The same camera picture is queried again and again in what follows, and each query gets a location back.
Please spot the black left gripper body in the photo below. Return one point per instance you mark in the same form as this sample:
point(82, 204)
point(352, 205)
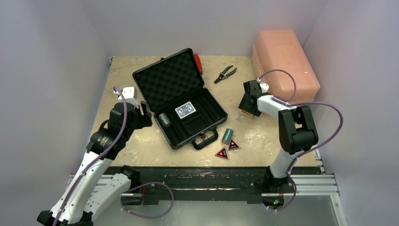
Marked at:
point(136, 124)

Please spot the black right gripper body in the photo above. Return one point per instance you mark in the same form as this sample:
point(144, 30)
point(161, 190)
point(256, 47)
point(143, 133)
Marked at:
point(247, 101)

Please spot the blue green poker chip stack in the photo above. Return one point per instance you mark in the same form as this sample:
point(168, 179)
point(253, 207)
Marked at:
point(165, 121)

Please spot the blue playing card deck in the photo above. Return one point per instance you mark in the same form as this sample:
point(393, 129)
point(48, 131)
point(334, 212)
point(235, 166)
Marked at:
point(185, 110)

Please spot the red Texas Hold'em card box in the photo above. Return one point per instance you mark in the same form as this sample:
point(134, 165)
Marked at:
point(247, 114)

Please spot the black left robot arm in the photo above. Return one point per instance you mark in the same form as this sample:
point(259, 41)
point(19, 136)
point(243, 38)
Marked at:
point(73, 207)

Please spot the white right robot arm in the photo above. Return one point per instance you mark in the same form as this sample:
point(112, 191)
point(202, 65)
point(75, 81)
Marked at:
point(297, 130)

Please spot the black poker carrying case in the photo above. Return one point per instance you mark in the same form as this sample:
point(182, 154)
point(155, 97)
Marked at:
point(170, 83)

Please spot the pink plastic storage box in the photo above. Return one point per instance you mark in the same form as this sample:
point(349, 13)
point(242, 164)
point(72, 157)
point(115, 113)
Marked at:
point(290, 76)

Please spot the red triangle dealer button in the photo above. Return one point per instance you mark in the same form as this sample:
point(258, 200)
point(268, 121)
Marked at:
point(222, 153)

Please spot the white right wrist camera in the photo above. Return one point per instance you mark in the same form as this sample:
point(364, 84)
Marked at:
point(264, 86)

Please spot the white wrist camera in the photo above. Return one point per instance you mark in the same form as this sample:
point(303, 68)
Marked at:
point(130, 95)
point(264, 86)

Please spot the black wire stripper pliers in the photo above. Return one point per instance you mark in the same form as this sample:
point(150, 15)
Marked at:
point(225, 74)

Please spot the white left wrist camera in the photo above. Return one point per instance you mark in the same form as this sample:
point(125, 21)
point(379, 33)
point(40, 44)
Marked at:
point(130, 95)

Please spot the red handled tool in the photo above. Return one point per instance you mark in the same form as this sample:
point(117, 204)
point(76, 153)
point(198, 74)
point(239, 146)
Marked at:
point(198, 62)

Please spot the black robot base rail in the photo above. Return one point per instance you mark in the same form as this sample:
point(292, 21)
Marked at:
point(149, 185)

